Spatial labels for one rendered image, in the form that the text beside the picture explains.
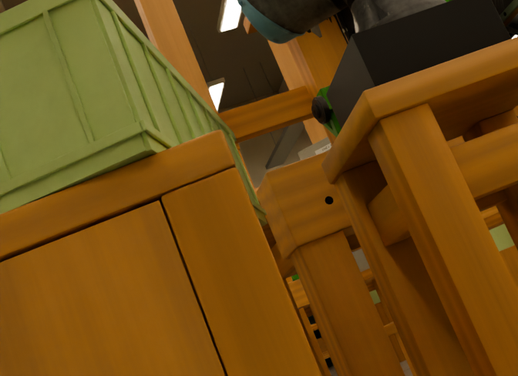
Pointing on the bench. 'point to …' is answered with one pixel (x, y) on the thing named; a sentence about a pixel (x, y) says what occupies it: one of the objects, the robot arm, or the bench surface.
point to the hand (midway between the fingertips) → (311, 36)
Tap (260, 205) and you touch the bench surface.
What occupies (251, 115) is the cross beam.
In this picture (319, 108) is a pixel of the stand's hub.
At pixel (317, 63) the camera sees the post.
